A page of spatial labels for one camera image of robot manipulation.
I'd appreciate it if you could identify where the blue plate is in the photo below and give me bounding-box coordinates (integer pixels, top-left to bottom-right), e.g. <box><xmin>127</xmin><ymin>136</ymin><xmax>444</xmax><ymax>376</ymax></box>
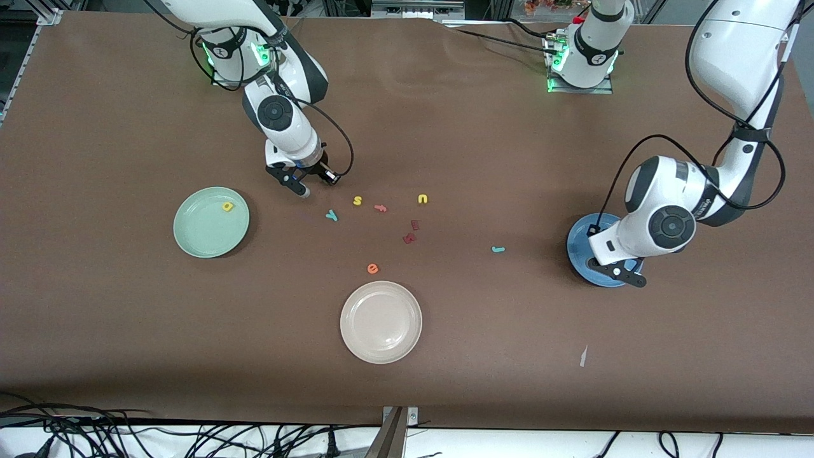
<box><xmin>567</xmin><ymin>213</ymin><xmax>645</xmax><ymax>288</ymax></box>

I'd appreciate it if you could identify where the brown table cover sheet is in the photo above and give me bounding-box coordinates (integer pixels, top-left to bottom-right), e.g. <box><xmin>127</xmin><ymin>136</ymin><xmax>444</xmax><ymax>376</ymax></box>
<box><xmin>0</xmin><ymin>10</ymin><xmax>814</xmax><ymax>434</ymax></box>

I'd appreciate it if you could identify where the green plate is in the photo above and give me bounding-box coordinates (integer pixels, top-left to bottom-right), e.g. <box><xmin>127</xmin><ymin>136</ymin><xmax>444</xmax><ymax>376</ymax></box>
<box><xmin>173</xmin><ymin>186</ymin><xmax>251</xmax><ymax>259</ymax></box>

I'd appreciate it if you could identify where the beige plate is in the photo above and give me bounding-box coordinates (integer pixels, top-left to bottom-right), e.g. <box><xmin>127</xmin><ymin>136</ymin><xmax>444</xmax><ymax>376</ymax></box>
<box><xmin>340</xmin><ymin>281</ymin><xmax>423</xmax><ymax>364</ymax></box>

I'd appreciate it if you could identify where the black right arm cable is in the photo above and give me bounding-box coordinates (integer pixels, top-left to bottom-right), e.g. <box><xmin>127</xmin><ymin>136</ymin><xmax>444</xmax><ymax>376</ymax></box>
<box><xmin>145</xmin><ymin>0</ymin><xmax>355</xmax><ymax>177</ymax></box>

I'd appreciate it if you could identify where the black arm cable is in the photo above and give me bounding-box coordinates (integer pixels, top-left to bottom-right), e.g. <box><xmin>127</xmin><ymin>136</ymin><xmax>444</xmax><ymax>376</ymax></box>
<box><xmin>597</xmin><ymin>0</ymin><xmax>814</xmax><ymax>237</ymax></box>
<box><xmin>145</xmin><ymin>0</ymin><xmax>355</xmax><ymax>177</ymax></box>

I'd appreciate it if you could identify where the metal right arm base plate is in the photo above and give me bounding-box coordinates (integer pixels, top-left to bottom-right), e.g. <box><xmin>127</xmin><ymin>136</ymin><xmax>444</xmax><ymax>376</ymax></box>
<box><xmin>212</xmin><ymin>29</ymin><xmax>280</xmax><ymax>87</ymax></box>

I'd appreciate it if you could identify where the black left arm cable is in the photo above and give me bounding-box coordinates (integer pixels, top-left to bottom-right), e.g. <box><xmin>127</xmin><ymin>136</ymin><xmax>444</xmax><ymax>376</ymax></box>
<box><xmin>597</xmin><ymin>0</ymin><xmax>814</xmax><ymax>237</ymax></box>

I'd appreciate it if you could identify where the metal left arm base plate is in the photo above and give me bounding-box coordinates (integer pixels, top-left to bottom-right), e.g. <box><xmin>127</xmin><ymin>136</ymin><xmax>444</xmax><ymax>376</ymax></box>
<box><xmin>546</xmin><ymin>35</ymin><xmax>614</xmax><ymax>95</ymax></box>

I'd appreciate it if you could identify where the black cable on table cover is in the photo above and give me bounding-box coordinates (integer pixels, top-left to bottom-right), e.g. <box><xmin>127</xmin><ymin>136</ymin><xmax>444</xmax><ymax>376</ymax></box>
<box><xmin>439</xmin><ymin>18</ymin><xmax>557</xmax><ymax>55</ymax></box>

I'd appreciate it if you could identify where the grey metal bracket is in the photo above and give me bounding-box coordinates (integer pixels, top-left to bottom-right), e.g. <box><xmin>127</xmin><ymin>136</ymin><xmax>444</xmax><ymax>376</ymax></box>
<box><xmin>364</xmin><ymin>405</ymin><xmax>420</xmax><ymax>458</ymax></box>

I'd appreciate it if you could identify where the silver aluminium side rail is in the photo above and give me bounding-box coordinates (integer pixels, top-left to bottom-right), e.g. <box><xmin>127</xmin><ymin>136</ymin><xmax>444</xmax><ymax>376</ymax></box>
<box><xmin>0</xmin><ymin>25</ymin><xmax>39</xmax><ymax>125</ymax></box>

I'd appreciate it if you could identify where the black cable tangle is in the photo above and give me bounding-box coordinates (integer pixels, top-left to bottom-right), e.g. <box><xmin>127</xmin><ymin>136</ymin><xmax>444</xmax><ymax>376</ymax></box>
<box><xmin>0</xmin><ymin>393</ymin><xmax>382</xmax><ymax>458</ymax></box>

